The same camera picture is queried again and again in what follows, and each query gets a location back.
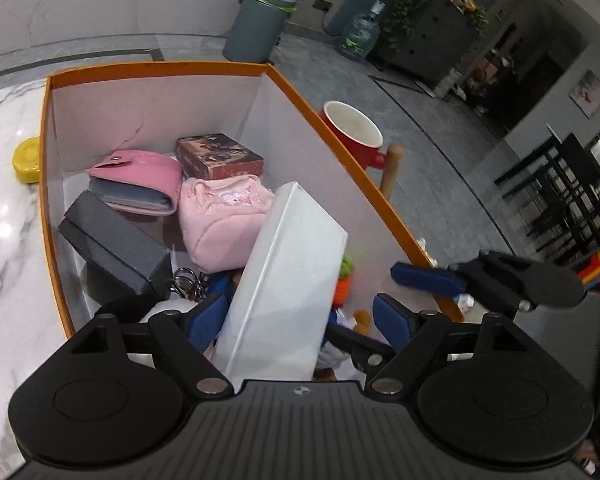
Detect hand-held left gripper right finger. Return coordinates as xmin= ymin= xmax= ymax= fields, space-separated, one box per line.
xmin=325 ymin=292 xmax=531 ymax=396

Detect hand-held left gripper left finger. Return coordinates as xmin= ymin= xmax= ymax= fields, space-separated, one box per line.
xmin=70 ymin=292 xmax=233 ymax=396

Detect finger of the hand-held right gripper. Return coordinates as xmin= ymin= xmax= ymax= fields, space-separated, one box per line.
xmin=391 ymin=251 xmax=584 ymax=312

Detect red orange crochet toy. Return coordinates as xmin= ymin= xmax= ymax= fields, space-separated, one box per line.
xmin=330 ymin=254 xmax=357 ymax=311

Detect white rectangular box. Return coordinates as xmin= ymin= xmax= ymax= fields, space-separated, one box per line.
xmin=212 ymin=181 xmax=349 ymax=381

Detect pink fabric pouch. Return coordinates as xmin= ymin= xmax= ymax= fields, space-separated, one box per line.
xmin=177 ymin=175 xmax=276 ymax=273

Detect dark grey box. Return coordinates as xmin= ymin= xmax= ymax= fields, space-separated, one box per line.
xmin=57 ymin=190 xmax=173 ymax=306

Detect pink snap card wallet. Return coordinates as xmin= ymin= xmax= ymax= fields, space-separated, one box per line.
xmin=86 ymin=149 xmax=183 ymax=217

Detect brown patterned box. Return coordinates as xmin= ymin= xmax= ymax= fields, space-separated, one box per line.
xmin=175 ymin=133 xmax=265 ymax=181

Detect orange storage box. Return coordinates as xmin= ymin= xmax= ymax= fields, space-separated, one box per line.
xmin=39 ymin=60 xmax=466 ymax=341

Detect small plush toy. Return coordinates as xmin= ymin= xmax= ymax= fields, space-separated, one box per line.
xmin=316 ymin=307 xmax=377 ymax=382

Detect black chairs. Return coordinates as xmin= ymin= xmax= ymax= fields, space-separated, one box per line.
xmin=495 ymin=125 xmax=600 ymax=266

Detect grey cabinet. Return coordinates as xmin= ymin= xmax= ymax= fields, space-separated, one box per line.
xmin=380 ymin=0 xmax=481 ymax=83

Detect yellow round container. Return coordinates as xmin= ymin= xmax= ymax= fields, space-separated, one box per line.
xmin=12 ymin=136 xmax=43 ymax=184

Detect large water bottle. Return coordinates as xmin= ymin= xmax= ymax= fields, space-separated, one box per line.
xmin=337 ymin=0 xmax=385 ymax=63

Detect grey trash bin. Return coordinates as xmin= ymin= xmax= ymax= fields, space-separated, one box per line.
xmin=223 ymin=0 xmax=298 ymax=64

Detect white marble counter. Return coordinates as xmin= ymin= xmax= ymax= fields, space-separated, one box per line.
xmin=0 ymin=0 xmax=243 ymax=61

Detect red pot with wooden handle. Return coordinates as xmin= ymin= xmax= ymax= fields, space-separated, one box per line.
xmin=320 ymin=100 xmax=405 ymax=201

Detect wall picture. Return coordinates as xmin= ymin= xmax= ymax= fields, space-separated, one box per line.
xmin=570 ymin=70 xmax=600 ymax=118

